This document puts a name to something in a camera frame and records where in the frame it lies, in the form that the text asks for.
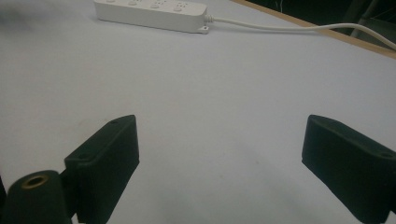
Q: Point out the white power strip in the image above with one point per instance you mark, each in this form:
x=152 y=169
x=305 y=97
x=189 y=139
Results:
x=152 y=13

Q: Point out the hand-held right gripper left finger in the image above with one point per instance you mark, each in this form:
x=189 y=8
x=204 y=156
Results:
x=106 y=165

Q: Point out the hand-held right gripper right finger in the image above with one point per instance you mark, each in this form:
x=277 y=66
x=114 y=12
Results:
x=348 y=161

